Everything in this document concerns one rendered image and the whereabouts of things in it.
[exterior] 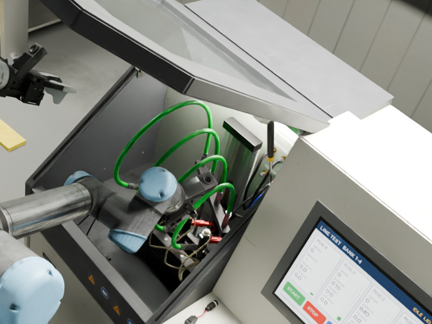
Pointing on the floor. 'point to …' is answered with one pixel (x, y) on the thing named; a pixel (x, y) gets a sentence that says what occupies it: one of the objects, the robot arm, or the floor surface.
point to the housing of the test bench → (314, 71)
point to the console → (389, 250)
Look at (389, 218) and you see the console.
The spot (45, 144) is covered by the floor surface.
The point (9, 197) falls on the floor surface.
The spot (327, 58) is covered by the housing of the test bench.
